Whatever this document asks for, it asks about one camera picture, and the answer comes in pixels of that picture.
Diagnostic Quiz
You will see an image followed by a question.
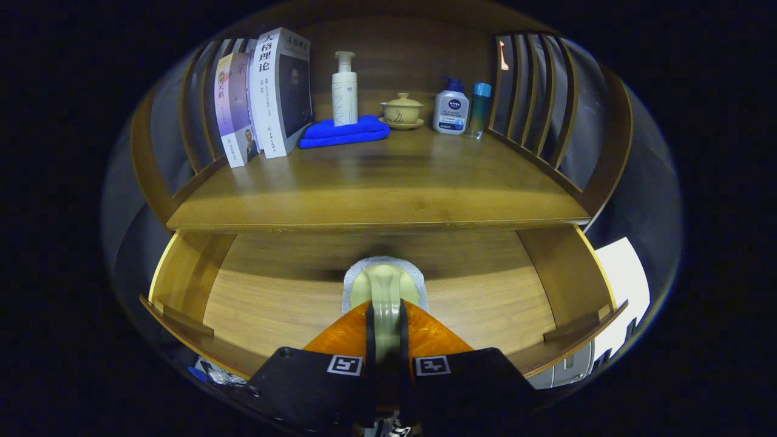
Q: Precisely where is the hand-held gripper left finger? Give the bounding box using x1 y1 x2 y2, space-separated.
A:
246 300 377 433

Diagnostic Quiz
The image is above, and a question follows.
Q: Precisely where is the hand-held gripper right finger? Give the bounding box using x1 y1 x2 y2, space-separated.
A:
398 299 538 429

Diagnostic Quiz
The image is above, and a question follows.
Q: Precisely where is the wooden drawer with black knob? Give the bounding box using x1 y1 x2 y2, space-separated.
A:
140 225 629 380

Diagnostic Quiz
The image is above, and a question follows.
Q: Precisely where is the green handled brush grey base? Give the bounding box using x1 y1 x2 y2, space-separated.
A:
342 256 429 365

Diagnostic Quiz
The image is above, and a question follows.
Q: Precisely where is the wooden countertop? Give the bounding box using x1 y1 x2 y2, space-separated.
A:
166 124 591 234

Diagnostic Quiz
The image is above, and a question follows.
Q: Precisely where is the brown wooden cabinet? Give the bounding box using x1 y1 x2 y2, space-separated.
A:
129 0 635 389

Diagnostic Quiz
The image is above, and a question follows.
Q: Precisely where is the crumpled plastic wrapper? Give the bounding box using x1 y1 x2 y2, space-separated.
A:
188 357 248 387

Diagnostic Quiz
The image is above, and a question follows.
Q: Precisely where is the white grey box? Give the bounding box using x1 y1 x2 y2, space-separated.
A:
528 237 651 389

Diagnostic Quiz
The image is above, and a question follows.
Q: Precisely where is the blue folded cloth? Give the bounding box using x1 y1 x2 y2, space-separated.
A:
299 115 391 149

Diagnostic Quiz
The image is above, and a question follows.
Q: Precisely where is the teal bottle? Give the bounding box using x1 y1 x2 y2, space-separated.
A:
466 83 492 140

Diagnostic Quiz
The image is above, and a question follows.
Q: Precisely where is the white bottle with blue cap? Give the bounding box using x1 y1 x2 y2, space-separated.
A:
433 77 470 135

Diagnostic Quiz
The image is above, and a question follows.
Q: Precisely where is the yellow lidded teacup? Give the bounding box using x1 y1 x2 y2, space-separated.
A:
379 92 426 130

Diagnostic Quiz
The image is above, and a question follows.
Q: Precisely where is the thick white book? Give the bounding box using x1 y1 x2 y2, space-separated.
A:
249 27 313 160

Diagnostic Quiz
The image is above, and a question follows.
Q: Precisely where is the purple book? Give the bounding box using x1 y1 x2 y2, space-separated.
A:
214 52 260 169

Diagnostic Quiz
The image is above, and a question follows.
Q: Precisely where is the white pump bottle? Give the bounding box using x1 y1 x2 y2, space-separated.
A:
331 51 359 127

